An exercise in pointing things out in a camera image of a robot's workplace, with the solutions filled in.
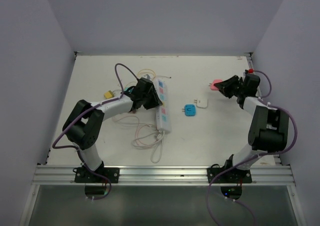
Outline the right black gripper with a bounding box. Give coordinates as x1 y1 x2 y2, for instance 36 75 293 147
213 75 244 99

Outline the white power strip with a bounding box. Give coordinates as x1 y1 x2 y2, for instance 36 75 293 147
154 78 172 134

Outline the pink plug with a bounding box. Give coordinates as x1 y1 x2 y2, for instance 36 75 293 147
208 79 224 91

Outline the white plug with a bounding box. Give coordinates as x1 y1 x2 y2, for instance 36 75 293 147
193 97 208 109

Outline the blue plug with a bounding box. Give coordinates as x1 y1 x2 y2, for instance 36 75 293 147
182 104 197 117

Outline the yellow charger plug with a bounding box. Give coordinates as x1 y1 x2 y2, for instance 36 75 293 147
103 90 116 100

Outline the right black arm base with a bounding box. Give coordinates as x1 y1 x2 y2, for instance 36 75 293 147
206 164 253 184

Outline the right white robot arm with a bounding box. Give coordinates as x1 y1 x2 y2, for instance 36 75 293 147
213 73 289 183

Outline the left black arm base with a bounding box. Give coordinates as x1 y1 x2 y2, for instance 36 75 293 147
72 166 120 184

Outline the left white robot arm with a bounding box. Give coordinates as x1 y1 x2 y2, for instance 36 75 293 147
62 77 163 183

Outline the pink usb cable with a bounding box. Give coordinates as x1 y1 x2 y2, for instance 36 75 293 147
134 123 161 148

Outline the yellow usb cable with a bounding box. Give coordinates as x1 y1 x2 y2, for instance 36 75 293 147
137 69 173 81

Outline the white power strip cord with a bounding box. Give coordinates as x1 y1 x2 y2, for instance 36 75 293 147
149 130 166 164

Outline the white usb cable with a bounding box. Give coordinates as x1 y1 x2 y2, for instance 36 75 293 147
112 113 163 151

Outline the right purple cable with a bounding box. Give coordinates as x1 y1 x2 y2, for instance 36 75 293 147
206 69 299 226

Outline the aluminium frame rail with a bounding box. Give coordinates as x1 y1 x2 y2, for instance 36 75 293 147
31 165 295 186

